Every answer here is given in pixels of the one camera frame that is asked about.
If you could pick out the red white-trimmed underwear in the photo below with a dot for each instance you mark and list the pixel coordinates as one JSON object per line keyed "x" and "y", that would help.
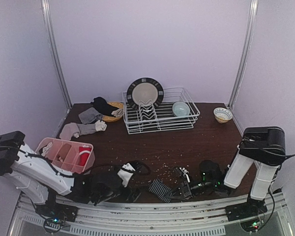
{"x": 84, "y": 153}

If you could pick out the grey striped underwear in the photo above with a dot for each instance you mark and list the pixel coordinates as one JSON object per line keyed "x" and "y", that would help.
{"x": 89, "y": 116}

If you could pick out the black rimmed grey plate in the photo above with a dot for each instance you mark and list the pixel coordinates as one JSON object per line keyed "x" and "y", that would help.
{"x": 144, "y": 91}

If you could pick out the light blue bowl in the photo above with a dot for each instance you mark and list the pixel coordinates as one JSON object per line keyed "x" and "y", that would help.
{"x": 180, "y": 109}

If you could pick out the black sock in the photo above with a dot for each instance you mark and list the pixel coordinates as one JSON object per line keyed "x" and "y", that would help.
{"x": 101, "y": 105}

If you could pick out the metal frame post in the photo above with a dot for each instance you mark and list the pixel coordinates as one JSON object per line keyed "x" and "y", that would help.
{"x": 245, "y": 52}
{"x": 54, "y": 52}

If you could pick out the right metal frame post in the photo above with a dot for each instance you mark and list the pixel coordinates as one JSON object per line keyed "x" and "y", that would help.
{"x": 245, "y": 52}

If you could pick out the striped navy underwear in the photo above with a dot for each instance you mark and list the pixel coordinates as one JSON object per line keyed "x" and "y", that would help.
{"x": 160, "y": 190}

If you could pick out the white cream sock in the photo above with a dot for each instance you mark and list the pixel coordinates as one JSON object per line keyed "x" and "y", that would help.
{"x": 118, "y": 113}

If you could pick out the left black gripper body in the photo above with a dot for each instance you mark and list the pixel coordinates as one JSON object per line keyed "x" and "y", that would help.
{"x": 132, "y": 192}

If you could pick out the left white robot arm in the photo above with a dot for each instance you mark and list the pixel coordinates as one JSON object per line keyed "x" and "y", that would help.
{"x": 37, "y": 177}

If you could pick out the white wire dish rack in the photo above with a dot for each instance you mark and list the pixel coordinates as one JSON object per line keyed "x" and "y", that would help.
{"x": 149, "y": 118}

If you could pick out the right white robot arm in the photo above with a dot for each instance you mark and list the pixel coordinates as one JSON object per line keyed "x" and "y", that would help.
{"x": 262, "y": 145}

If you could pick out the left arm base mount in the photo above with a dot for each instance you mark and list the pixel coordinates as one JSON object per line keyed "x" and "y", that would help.
{"x": 56, "y": 218}

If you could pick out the pink plastic organizer box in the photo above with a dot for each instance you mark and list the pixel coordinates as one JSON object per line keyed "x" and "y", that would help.
{"x": 65, "y": 154}

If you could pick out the left metal frame post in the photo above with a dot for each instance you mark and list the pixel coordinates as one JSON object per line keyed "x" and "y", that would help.
{"x": 54, "y": 52}

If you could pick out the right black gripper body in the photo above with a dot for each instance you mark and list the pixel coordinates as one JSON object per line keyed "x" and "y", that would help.
{"x": 183, "y": 188}

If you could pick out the beige pink underwear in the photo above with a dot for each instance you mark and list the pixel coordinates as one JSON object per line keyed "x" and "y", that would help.
{"x": 69, "y": 131}

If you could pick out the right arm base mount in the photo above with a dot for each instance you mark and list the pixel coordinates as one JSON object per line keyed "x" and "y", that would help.
{"x": 251, "y": 214}

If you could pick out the patterned white yellow bowl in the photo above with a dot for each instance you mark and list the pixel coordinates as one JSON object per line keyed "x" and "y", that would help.
{"x": 222, "y": 115}

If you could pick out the grey sock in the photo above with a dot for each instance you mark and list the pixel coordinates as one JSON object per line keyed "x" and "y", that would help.
{"x": 86, "y": 129}

